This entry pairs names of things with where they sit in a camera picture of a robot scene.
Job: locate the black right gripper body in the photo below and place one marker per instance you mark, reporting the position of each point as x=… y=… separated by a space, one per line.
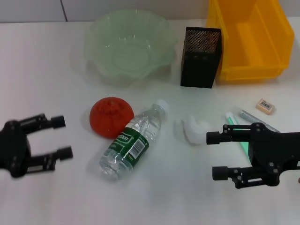
x=269 y=152

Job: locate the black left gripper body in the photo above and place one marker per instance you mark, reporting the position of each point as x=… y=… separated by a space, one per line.
x=14 y=150

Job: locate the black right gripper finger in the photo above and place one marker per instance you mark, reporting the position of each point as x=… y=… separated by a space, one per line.
x=229 y=136
x=234 y=173

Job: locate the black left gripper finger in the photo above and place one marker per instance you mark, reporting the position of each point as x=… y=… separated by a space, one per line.
x=51 y=158
x=47 y=122

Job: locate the green toothbrush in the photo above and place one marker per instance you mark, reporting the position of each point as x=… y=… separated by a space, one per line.
x=232 y=118

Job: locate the grey marker pen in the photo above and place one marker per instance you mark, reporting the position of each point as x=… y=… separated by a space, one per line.
x=246 y=114

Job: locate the white paper ball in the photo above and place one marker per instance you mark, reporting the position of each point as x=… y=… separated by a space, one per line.
x=194 y=131

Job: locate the beige eraser with barcode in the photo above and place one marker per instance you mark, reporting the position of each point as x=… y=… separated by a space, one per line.
x=264 y=106

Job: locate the red-orange toy orange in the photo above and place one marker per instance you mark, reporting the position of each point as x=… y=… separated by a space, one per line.
x=107 y=117

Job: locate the clear green-label water bottle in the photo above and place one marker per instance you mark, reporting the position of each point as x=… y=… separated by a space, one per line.
x=131 y=140

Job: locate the black mesh pen holder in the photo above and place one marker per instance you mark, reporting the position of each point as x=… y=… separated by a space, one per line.
x=199 y=63

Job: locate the green glass fruit plate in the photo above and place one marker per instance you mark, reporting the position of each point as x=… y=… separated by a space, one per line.
x=131 y=47

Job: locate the yellow plastic bin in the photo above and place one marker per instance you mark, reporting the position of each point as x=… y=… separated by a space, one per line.
x=257 y=47

